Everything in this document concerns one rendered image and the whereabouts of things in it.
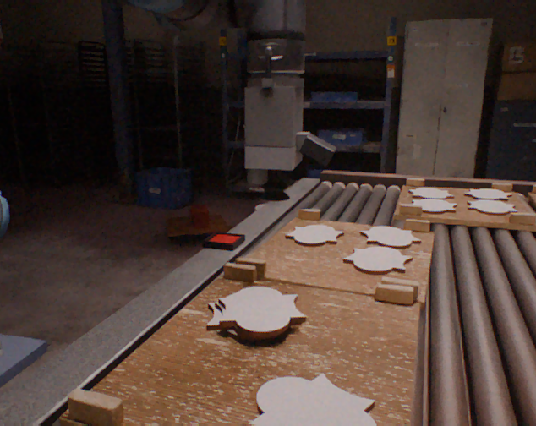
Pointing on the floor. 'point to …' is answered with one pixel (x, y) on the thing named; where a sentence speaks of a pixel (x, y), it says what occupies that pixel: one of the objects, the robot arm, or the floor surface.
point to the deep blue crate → (164, 188)
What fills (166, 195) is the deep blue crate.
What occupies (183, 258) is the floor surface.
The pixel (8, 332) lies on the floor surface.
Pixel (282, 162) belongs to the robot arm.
